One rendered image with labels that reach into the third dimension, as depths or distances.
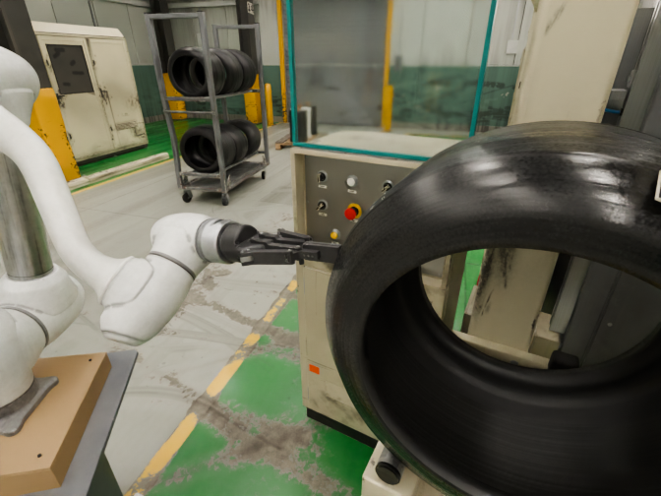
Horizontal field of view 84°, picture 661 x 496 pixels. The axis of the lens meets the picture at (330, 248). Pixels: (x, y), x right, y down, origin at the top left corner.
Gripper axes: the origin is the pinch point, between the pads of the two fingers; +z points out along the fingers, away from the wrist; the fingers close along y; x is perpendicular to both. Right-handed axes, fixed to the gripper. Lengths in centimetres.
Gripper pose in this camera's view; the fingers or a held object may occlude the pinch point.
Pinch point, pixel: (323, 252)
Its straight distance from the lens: 62.5
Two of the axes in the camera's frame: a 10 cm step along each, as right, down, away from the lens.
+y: 4.7, -4.0, 7.8
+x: 1.2, 9.1, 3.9
